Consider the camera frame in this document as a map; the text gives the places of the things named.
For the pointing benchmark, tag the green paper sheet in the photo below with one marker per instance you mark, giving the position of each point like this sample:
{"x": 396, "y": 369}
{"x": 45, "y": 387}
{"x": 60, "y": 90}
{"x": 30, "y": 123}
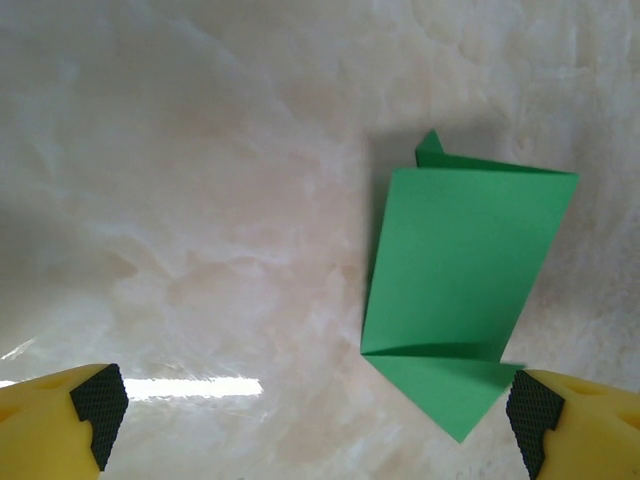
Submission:
{"x": 450, "y": 260}

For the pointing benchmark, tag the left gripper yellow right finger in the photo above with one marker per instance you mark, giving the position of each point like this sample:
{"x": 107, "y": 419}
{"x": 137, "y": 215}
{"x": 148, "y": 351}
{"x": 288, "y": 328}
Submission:
{"x": 585, "y": 430}

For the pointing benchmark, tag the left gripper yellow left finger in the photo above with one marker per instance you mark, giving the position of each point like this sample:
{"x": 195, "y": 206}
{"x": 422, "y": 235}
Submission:
{"x": 45, "y": 430}

